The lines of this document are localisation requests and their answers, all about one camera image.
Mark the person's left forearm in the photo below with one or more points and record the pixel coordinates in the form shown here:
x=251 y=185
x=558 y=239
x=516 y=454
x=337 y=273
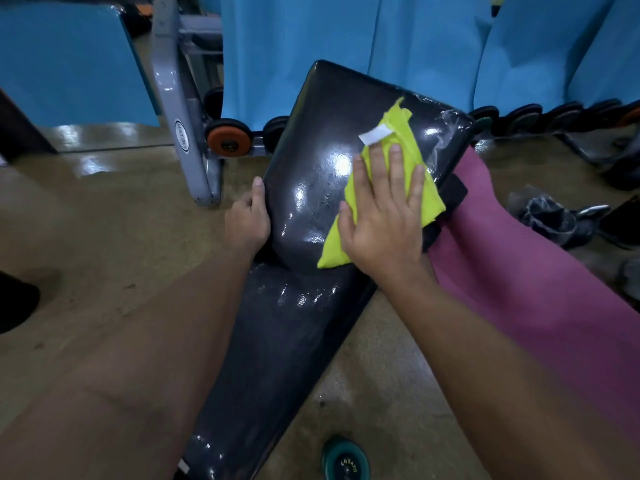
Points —
x=140 y=374

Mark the black dumbbell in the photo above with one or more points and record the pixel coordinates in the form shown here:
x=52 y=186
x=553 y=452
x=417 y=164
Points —
x=275 y=134
x=214 y=102

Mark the black metal equipment frame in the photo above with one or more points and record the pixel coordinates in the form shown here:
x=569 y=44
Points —
x=615 y=162

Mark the person's left hand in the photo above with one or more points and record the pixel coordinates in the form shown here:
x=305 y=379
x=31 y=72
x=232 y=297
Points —
x=247 y=224

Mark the blue cloth sheet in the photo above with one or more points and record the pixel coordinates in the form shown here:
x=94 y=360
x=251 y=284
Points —
x=615 y=49
x=295 y=54
x=430 y=49
x=535 y=49
x=70 y=64

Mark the black padded gym bench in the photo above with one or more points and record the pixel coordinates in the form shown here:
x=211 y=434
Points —
x=300 y=194

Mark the teal dumbbell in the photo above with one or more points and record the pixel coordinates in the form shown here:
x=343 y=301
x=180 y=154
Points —
x=345 y=462

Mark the person's right hand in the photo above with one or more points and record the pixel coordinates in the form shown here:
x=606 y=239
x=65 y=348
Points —
x=385 y=234

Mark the person's right forearm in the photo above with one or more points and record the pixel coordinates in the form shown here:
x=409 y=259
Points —
x=510 y=394

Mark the yellow cleaning cloth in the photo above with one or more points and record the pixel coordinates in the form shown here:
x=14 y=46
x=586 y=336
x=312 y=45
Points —
x=400 y=124

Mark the pink exercise mat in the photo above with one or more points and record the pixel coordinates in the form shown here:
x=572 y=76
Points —
x=525 y=294

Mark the row of dark dumbbells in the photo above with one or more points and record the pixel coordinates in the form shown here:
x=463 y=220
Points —
x=550 y=117

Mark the grey metal dumbbell rack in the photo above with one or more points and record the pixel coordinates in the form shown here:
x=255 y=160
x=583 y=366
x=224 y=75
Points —
x=170 y=79

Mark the crumpled black plastic bag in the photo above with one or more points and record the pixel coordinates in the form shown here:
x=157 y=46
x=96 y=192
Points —
x=550 y=219

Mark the dark brown door frame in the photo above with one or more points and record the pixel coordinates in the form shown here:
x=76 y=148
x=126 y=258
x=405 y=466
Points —
x=22 y=134

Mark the black round trash bin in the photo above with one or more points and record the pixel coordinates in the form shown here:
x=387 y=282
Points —
x=15 y=302

